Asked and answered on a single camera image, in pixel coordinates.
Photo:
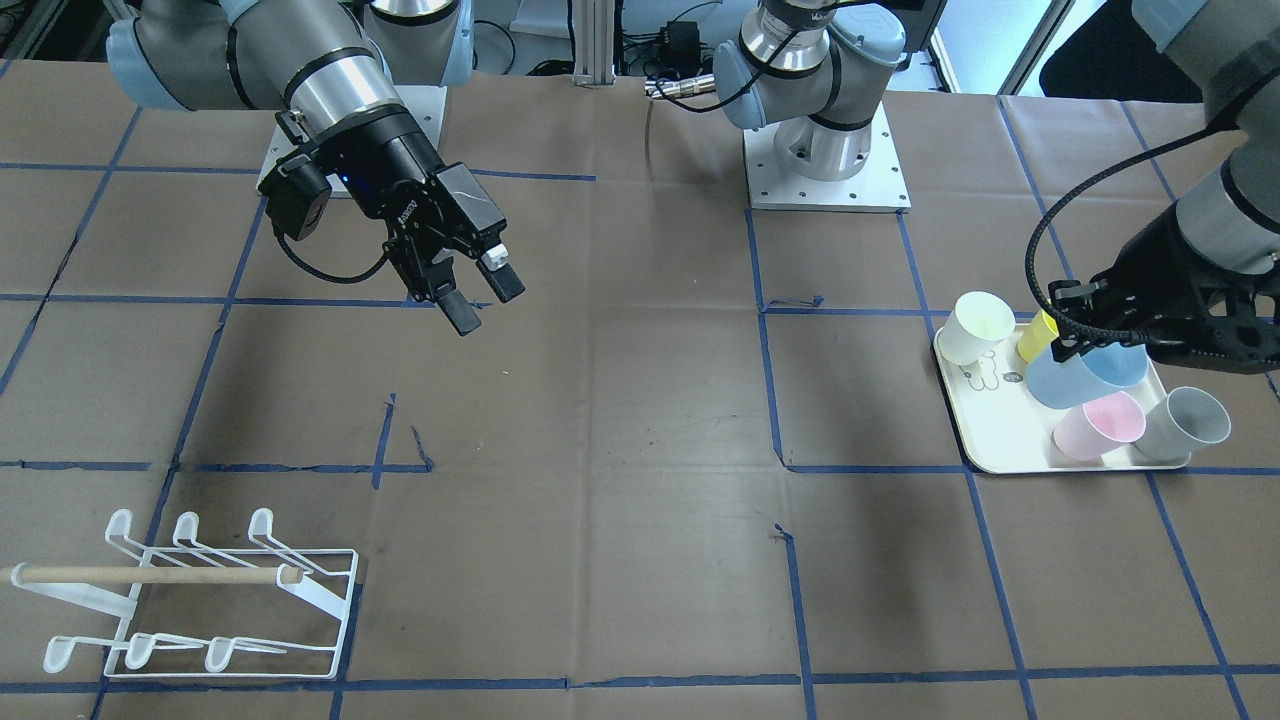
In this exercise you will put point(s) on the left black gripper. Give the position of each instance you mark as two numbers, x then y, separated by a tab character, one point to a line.
1160	255

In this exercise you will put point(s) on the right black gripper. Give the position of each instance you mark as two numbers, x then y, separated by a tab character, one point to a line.
385	165

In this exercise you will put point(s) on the light blue plastic cup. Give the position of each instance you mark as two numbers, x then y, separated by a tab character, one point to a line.
1085	377

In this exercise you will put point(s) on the pale green plastic cup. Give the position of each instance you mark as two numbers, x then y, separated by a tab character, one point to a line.
979	322

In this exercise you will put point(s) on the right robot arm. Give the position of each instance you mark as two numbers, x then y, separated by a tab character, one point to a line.
329	72

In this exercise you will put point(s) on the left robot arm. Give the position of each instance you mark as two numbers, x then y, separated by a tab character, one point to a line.
1138	192

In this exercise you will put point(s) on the yellow plastic cup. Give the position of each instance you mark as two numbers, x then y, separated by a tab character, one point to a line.
1037	336

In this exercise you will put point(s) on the pink plastic cup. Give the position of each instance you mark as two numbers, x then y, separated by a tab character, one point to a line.
1099	426

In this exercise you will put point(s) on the grey plastic cup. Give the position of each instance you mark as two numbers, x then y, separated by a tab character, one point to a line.
1187	420

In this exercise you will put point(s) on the cream plastic tray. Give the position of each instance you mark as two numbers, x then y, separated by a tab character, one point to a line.
1003	430

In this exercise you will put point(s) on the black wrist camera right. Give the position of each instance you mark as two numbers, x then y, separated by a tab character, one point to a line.
297	190

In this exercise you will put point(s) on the aluminium frame post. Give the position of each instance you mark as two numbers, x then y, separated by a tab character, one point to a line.
594	29

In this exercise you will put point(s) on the white wire cup rack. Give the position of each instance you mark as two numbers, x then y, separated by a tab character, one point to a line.
189	611

